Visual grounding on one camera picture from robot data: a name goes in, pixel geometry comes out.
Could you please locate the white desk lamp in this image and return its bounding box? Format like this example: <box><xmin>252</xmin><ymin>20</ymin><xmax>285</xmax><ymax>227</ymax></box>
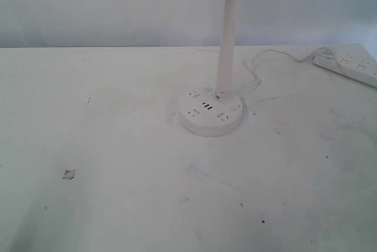
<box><xmin>178</xmin><ymin>0</ymin><xmax>243</xmax><ymax>137</ymax></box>

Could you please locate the torn tape scrap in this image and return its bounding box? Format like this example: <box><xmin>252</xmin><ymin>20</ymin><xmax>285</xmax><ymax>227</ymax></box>
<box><xmin>62</xmin><ymin>170</ymin><xmax>76</xmax><ymax>180</ymax></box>

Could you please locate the white power strip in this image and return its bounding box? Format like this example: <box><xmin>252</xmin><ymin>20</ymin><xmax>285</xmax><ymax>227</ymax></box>
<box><xmin>313</xmin><ymin>44</ymin><xmax>376</xmax><ymax>88</ymax></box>

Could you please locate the white lamp power cable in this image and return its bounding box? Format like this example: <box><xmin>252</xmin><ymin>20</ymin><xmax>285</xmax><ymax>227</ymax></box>
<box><xmin>234</xmin><ymin>49</ymin><xmax>316</xmax><ymax>99</ymax></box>

